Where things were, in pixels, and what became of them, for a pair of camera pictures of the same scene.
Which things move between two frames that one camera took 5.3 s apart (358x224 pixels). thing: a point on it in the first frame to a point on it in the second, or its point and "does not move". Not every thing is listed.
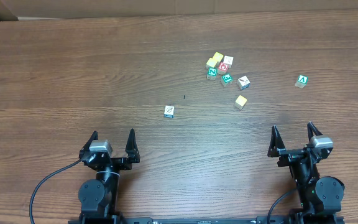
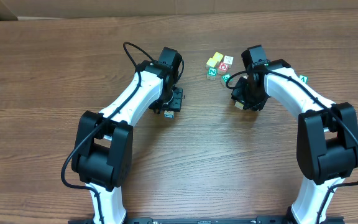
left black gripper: [114, 160] to [175, 99]
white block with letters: [228, 60] does not move
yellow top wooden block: [240, 102] does not move
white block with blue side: [169, 111] does not move
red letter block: [222, 68] does not move
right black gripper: [294, 154] to [239, 94]
